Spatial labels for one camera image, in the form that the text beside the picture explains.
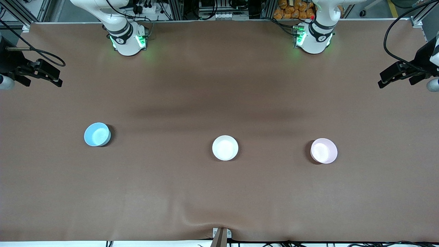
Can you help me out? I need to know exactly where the blue bowl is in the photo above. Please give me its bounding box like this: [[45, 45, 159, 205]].
[[84, 122, 111, 147]]

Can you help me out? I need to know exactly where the pink bowl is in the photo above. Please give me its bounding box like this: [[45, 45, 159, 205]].
[[310, 138, 338, 164]]

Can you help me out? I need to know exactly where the white bowl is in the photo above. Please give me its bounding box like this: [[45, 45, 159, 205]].
[[212, 135, 239, 161]]

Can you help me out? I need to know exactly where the white power strip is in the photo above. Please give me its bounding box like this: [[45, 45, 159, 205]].
[[131, 3, 159, 15]]

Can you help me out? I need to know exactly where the bag of orange items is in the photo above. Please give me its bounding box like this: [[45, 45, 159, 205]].
[[273, 0, 344, 20]]

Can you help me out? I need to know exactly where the brown table mat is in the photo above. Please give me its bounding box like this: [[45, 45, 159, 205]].
[[0, 20, 439, 242]]

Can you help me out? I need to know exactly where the metal table clamp bracket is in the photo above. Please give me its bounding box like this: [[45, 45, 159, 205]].
[[212, 227, 232, 247]]

